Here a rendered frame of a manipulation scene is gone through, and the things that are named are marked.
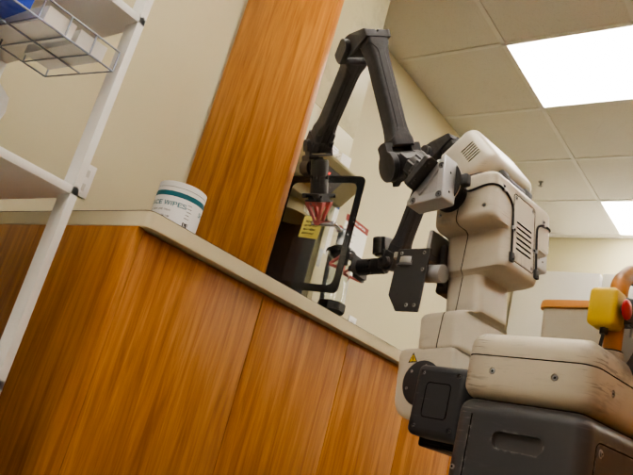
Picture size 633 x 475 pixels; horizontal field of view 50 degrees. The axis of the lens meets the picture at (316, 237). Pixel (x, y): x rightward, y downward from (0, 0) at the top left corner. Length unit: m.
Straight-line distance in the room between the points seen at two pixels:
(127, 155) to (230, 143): 0.36
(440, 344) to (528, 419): 0.40
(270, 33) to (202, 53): 0.27
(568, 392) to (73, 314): 1.07
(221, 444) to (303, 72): 1.30
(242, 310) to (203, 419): 0.30
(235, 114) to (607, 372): 1.74
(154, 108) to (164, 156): 0.18
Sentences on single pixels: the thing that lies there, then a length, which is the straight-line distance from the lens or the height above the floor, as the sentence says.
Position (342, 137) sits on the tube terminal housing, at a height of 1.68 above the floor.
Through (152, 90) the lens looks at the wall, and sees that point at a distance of 2.58.
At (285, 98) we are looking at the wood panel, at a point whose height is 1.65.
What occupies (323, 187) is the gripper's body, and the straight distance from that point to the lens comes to 2.14.
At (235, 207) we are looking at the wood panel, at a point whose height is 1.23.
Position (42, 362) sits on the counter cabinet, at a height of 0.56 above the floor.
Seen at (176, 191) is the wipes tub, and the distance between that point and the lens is 1.82.
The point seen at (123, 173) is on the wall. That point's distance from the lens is 2.47.
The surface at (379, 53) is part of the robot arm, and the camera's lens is 1.82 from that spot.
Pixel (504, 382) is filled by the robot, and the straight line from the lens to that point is 1.28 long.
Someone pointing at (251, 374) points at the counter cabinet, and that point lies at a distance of 1.92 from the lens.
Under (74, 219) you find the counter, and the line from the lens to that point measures 1.83.
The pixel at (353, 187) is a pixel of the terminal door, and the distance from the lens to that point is 2.22.
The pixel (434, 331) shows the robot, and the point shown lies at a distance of 1.60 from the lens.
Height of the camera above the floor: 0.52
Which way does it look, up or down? 17 degrees up
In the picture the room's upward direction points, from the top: 15 degrees clockwise
